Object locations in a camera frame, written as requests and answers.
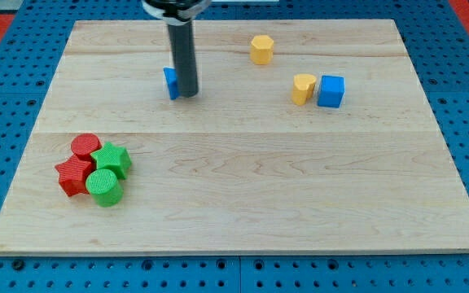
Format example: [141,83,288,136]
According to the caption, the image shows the light wooden board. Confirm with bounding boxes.
[0,19,469,256]

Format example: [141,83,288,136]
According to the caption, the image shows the green star block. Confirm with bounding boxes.
[90,142,132,180]

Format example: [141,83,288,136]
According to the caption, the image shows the red star block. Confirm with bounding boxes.
[55,155,94,197]

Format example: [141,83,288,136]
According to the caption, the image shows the yellow hexagon block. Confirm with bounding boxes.
[250,35,274,65]

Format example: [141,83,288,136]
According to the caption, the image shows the blue triangle block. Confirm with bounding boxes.
[163,68,180,100]

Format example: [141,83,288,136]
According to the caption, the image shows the yellow heart block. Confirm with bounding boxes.
[291,73,317,106]

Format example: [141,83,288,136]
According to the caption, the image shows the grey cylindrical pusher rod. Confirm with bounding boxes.
[168,21,199,98]

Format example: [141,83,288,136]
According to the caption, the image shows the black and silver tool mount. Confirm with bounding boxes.
[141,0,212,21]

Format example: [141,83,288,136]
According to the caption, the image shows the blue cube block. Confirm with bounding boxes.
[317,75,345,108]

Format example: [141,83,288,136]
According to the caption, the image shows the red cylinder block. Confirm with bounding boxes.
[70,133,102,161]

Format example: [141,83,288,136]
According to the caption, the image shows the green cylinder block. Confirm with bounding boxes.
[85,168,124,208]

